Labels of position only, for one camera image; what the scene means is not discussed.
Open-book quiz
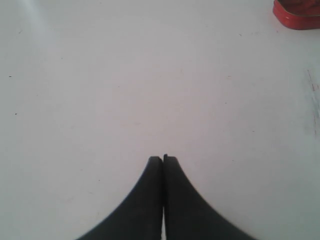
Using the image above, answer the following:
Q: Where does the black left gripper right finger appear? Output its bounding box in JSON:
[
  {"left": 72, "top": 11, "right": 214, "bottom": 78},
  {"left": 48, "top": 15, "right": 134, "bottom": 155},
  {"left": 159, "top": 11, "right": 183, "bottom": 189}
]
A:
[{"left": 162, "top": 154, "right": 254, "bottom": 240}]

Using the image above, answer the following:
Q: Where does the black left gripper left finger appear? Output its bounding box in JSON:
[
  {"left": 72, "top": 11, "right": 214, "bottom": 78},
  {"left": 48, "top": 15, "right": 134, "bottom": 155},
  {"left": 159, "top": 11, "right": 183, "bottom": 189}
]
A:
[{"left": 79, "top": 156, "right": 163, "bottom": 240}]

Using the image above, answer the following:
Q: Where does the red ink pad tin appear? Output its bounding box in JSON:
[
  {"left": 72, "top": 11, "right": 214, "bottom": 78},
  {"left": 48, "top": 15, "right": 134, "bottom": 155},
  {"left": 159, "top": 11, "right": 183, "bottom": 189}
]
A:
[{"left": 272, "top": 0, "right": 320, "bottom": 30}]

